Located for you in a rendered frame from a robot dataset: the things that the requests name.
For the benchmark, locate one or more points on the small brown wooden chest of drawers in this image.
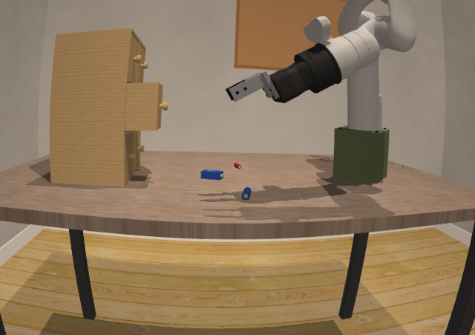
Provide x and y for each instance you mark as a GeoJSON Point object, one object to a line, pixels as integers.
{"type": "Point", "coordinates": [87, 107]}

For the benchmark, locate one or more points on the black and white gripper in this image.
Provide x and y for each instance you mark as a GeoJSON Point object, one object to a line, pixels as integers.
{"type": "Point", "coordinates": [315, 69]}

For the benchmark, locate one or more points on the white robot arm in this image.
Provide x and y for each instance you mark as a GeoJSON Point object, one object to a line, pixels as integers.
{"type": "Point", "coordinates": [396, 32]}

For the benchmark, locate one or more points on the blue battery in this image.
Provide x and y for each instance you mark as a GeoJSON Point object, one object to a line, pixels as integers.
{"type": "Point", "coordinates": [211, 174]}
{"type": "Point", "coordinates": [246, 193]}

